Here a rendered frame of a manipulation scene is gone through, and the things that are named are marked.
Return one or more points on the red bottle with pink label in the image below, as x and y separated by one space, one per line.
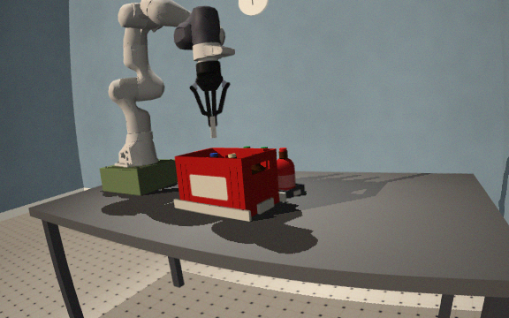
285 171

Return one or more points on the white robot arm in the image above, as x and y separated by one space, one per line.
199 32

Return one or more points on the red crate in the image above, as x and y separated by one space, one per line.
228 182

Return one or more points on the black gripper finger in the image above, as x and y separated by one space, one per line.
215 112
207 113

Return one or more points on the brown bottle with red cap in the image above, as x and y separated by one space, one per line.
257 168

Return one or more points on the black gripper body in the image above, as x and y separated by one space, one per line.
209 70

